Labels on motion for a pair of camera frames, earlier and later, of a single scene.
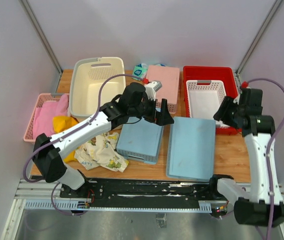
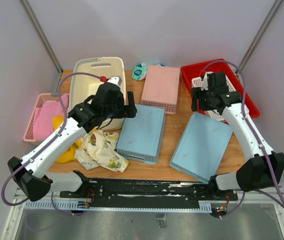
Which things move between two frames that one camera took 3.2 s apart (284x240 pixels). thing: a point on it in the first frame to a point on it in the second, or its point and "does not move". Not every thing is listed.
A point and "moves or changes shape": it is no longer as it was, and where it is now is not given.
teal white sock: (141, 70) does not move
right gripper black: (221, 113) to (197, 94)
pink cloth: (44, 116) does not move
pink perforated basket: (169, 78) does not move
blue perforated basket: (140, 140) does not move
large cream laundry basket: (88, 74) does not move
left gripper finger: (164, 117) to (130, 110)
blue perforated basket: (190, 151) moves or changes shape
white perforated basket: (204, 97) moves or changes shape
